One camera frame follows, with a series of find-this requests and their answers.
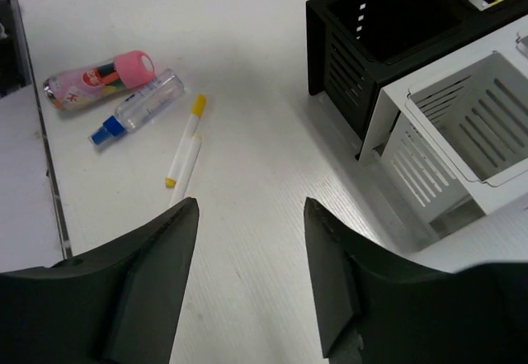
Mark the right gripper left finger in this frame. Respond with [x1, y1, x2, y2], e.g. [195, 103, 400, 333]
[1, 198, 199, 363]

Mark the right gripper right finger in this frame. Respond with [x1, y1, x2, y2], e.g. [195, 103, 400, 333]
[304, 198, 527, 363]

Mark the white slotted pen holder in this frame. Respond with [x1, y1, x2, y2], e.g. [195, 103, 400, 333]
[359, 18, 527, 253]

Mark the blue correction tape pen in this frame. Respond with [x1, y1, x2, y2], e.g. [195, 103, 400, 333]
[89, 69, 185, 147]

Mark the pink glue stick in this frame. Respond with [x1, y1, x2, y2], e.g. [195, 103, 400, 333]
[43, 50, 155, 111]

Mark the black slotted pen holder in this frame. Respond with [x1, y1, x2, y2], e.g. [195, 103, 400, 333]
[306, 0, 527, 138]

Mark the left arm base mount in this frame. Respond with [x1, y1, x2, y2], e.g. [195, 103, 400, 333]
[1, 0, 32, 97]

